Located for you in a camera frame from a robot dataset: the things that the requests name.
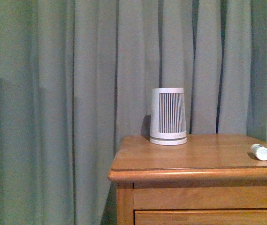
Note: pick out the white medicine bottle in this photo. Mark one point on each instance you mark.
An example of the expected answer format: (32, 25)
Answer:
(259, 151)

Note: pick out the wooden drawer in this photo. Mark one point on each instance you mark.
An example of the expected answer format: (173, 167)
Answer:
(201, 217)

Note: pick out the white slatted air purifier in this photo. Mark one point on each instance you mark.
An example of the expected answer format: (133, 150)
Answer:
(168, 121)

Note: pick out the grey pleated curtain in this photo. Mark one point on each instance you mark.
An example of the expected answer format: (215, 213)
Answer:
(76, 77)

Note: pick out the wooden nightstand cabinet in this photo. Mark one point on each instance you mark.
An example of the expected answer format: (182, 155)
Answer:
(209, 172)

